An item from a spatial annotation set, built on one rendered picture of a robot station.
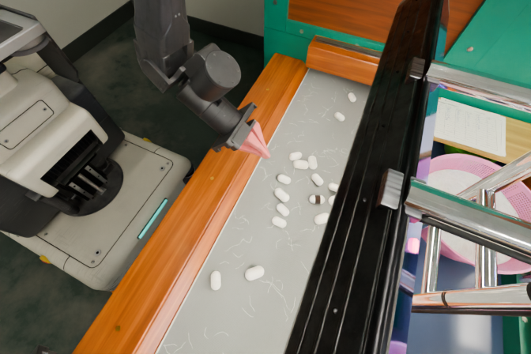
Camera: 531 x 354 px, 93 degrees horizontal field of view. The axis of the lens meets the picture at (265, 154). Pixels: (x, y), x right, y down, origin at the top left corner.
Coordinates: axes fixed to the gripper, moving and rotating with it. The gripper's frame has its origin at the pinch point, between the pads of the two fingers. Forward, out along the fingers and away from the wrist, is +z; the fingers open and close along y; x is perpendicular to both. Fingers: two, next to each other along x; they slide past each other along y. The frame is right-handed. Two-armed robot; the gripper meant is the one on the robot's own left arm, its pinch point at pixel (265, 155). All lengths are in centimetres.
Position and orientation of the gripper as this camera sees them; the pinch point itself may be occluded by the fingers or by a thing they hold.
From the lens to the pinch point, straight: 50.3
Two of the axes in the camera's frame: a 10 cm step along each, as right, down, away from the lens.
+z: 6.9, 6.1, 3.9
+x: -6.0, 1.7, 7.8
